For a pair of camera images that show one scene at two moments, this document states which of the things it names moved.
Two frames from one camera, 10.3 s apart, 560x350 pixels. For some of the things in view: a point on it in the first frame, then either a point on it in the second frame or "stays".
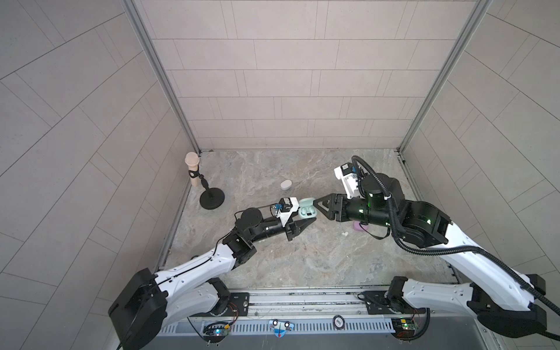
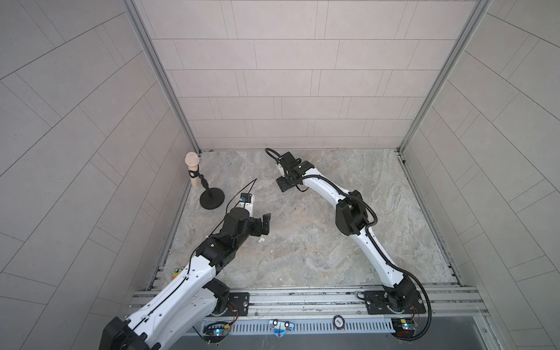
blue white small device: [281, 327] stays
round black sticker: [338, 322] stays
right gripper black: [338, 201] to [283, 184]
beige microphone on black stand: [213, 198] stays
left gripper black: [294, 230] to [257, 230]
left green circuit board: [215, 332] stays
